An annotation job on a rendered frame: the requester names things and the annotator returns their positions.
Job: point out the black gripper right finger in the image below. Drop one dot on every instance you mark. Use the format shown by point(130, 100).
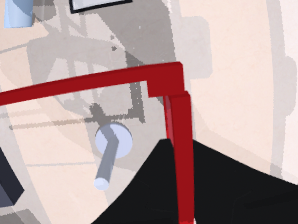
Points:
point(229, 192)

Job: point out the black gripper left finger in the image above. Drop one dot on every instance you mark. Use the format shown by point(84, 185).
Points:
point(151, 196)

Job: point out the black glasses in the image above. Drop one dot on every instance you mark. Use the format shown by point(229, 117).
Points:
point(86, 5)

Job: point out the red glasses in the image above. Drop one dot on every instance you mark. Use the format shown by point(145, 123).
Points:
point(166, 79)

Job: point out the dark grey rectangular block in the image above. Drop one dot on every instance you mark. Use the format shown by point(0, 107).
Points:
point(10, 187)

